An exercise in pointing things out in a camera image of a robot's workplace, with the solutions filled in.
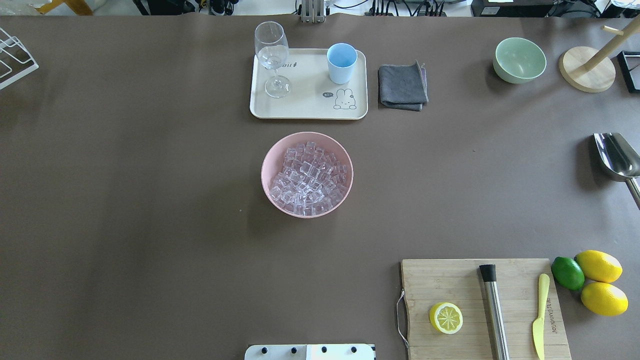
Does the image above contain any clear wine glass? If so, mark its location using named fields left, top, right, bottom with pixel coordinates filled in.
left=254, top=21, right=291, bottom=99

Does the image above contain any halved lemon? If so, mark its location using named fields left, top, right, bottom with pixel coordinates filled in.
left=429, top=301, right=464, bottom=335

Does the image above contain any bamboo cutting board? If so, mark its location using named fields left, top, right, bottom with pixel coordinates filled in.
left=401, top=259, right=552, bottom=360

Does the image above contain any pale green bowl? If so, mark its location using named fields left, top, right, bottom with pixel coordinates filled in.
left=493, top=38, right=547, bottom=84

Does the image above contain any whole lemon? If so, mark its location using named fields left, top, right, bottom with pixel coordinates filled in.
left=574, top=249, right=623, bottom=284
left=580, top=282, right=629, bottom=317

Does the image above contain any black frame glass rack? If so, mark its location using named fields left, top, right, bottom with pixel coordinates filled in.
left=616, top=51, right=640, bottom=94

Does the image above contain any folded grey cloth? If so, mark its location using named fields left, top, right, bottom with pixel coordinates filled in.
left=378, top=61, right=429, bottom=112

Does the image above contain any pile of clear ice cubes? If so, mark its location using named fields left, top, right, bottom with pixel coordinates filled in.
left=266, top=141, right=352, bottom=218

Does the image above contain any lower whole lemon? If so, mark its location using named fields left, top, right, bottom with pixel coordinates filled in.
left=580, top=282, right=629, bottom=317

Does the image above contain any steel muddler black tip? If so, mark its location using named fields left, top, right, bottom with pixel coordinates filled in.
left=478, top=264, right=510, bottom=360

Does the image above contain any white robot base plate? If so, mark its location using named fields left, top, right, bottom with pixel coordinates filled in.
left=244, top=343, right=377, bottom=360

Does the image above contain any light blue plastic cup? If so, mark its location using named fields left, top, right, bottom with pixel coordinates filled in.
left=326, top=43, right=358, bottom=85

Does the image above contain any wooden cup tree stand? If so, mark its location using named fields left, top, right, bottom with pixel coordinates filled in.
left=558, top=16, right=640, bottom=93

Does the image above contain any green lime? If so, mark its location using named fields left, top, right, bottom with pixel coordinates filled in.
left=551, top=256, right=586, bottom=291

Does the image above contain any yellow plastic knife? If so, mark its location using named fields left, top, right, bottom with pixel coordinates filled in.
left=532, top=273, right=550, bottom=360

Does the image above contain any metal ice scoop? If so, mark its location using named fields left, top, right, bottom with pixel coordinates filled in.
left=593, top=132, right=640, bottom=207

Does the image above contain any upper whole lemon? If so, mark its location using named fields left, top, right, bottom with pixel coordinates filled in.
left=574, top=249, right=623, bottom=284

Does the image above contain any cream tray with rabbit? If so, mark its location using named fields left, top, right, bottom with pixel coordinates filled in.
left=249, top=48, right=369, bottom=120

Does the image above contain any pink bowl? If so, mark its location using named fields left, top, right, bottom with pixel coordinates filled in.
left=260, top=131, right=354, bottom=219

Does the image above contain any white wire cup rack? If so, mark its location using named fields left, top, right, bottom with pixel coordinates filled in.
left=0, top=28, right=39, bottom=89

